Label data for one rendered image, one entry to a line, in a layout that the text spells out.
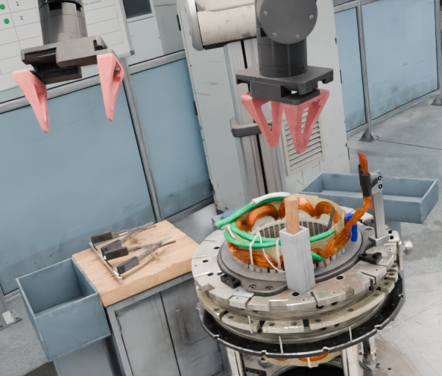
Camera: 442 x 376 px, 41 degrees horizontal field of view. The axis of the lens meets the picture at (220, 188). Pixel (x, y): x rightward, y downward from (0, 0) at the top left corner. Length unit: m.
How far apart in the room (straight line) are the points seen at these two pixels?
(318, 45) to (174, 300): 2.61
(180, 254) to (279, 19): 0.56
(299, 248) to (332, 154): 2.89
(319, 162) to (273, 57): 2.92
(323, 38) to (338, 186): 2.29
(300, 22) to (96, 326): 0.63
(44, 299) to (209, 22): 0.63
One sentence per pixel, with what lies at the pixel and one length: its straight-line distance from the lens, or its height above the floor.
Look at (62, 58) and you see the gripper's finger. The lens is 0.76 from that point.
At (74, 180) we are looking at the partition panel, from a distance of 3.22.
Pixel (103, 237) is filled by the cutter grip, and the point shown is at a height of 1.09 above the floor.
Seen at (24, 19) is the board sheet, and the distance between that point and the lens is 3.02.
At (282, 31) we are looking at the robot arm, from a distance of 0.60.
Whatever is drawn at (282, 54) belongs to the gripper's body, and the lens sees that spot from 0.68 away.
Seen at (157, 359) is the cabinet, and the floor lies 0.90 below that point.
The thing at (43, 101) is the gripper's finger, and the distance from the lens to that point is 0.80.
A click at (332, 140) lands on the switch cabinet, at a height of 0.39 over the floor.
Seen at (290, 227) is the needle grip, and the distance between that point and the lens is 0.78.
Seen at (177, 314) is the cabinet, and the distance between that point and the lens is 1.06.
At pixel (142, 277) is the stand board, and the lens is 1.00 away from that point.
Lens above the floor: 1.53
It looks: 21 degrees down
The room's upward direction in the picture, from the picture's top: 11 degrees counter-clockwise
